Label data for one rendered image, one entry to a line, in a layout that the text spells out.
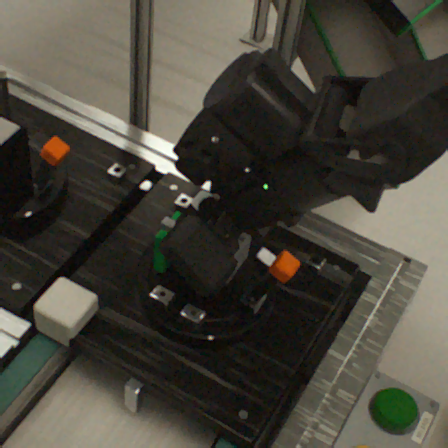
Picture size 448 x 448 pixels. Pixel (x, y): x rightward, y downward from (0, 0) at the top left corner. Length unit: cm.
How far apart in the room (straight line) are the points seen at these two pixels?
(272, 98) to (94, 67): 67
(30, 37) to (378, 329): 70
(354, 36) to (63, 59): 47
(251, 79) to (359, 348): 35
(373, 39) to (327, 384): 40
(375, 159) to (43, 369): 40
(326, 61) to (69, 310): 36
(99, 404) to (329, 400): 22
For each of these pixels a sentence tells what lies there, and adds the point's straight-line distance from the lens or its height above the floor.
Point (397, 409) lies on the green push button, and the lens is 82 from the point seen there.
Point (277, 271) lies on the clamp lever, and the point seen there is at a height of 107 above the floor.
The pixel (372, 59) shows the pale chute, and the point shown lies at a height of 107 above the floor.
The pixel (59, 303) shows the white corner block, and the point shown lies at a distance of 83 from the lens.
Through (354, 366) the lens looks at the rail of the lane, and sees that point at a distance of 85.
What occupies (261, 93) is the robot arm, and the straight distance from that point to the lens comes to 62.
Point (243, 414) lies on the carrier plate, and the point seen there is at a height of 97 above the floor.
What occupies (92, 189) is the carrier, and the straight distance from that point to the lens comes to 95.
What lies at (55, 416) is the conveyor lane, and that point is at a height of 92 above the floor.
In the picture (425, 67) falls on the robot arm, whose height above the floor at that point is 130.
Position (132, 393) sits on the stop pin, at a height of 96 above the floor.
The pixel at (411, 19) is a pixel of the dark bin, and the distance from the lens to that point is 85.
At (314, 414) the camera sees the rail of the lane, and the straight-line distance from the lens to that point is 82.
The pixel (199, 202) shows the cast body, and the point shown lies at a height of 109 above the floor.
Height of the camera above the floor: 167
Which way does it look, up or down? 50 degrees down
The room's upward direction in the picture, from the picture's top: 8 degrees clockwise
